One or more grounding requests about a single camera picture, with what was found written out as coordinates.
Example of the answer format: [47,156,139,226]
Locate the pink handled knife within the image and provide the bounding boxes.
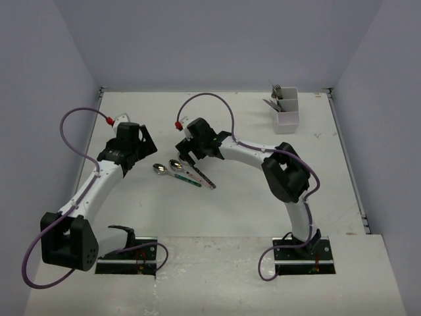
[264,99,280,112]

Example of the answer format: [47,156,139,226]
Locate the all-silver fork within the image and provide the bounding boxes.
[273,84,284,99]

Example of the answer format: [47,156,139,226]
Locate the dark floral handled knife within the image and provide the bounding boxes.
[268,99,285,112]

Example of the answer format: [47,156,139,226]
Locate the teal handled knife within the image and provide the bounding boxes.
[277,101,285,112]

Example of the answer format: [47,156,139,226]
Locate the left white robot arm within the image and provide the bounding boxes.
[40,122,157,271]

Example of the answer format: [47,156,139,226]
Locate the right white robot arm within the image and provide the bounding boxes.
[175,117,321,259]

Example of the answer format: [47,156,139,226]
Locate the white three-compartment utensil holder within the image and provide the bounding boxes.
[270,87,300,134]

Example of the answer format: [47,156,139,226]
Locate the teal handled spoon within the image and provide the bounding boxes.
[153,163,202,188]

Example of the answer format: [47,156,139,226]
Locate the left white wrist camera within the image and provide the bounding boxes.
[112,113,131,128]

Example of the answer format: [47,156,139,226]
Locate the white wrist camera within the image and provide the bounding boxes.
[112,113,131,128]
[180,117,193,141]

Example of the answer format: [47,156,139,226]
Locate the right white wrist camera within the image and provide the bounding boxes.
[180,117,193,141]

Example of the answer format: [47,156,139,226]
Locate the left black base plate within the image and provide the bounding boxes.
[95,237,158,276]

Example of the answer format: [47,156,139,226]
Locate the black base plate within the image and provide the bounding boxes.
[274,237,336,276]
[95,237,158,276]

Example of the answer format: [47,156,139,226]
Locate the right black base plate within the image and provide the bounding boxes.
[274,237,336,276]

